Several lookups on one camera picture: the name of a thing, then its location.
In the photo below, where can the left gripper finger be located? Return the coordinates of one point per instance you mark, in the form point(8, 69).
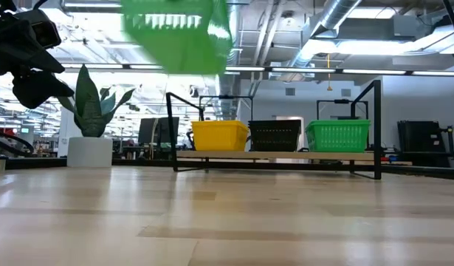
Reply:
point(16, 51)
point(42, 90)

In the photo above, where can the green plastic basket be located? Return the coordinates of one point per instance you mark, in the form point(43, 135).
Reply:
point(337, 138)
point(182, 48)

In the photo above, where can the yellow plastic basket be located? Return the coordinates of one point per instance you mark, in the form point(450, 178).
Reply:
point(219, 138)

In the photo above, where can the black plastic basket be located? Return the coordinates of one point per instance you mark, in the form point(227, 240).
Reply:
point(274, 136)

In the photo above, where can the snake plant in white pot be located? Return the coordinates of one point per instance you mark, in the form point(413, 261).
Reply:
point(90, 151)

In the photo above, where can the black computer monitor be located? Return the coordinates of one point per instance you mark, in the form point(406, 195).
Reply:
point(149, 131)

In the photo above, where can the black overhead light bar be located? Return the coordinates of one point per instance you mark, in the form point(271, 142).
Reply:
point(304, 68)

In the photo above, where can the black equipment rack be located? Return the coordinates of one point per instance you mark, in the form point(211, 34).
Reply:
point(418, 136)

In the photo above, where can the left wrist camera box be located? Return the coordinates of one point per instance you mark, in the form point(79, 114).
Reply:
point(42, 31)

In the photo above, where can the black aluminium table frame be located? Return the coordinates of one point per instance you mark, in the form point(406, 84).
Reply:
point(138, 162)

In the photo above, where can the black background frame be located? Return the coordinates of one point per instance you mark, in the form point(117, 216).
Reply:
point(226, 97)
point(341, 101)

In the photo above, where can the silver ventilation duct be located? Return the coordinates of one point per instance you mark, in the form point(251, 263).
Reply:
point(333, 14)
point(232, 96)

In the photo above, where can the wooden shelf with black frame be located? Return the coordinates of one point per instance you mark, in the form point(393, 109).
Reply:
point(278, 155)

